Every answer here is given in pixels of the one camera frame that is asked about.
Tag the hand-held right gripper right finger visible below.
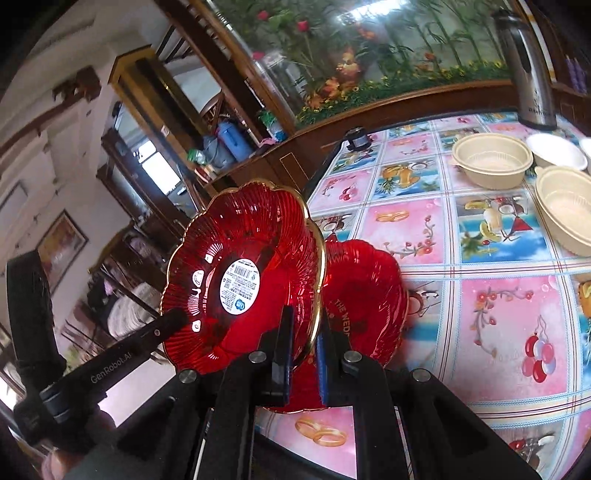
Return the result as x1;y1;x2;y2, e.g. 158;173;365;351
316;310;542;480

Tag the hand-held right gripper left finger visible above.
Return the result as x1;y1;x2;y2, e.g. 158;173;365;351
119;307;296;480

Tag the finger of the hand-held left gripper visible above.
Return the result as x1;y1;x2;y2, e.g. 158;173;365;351
133;308;189;352

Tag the red glass plate with sticker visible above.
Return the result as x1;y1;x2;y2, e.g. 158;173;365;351
159;181;326;376

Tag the person's left hand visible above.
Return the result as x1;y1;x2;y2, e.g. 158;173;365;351
41;408;121;480

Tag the stack of white dishes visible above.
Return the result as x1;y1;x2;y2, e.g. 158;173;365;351
108;281;158;337

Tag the printed colourful tablecloth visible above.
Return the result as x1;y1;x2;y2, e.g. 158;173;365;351
256;111;591;480

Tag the blue water jug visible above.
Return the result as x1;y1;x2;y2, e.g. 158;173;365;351
216;119;254;162

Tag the small black round device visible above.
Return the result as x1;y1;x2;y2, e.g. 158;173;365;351
345;128;373;153

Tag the beige plastic bowl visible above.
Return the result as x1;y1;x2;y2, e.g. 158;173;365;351
451;134;534;190
534;165;591;257

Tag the wooden glass cabinet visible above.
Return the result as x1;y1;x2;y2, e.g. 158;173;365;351
95;44;218;241

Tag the white foam bowl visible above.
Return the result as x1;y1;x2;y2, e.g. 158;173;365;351
526;133;588;171

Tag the framed flower picture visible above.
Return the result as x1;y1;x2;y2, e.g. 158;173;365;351
154;0;555;139

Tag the steel thermos flask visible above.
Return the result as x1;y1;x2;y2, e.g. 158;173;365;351
492;7;558;131

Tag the framed wall picture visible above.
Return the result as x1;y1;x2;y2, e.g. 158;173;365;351
36;210;89;296

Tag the wooden wall ornament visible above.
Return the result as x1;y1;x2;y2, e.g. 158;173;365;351
52;66;102;101

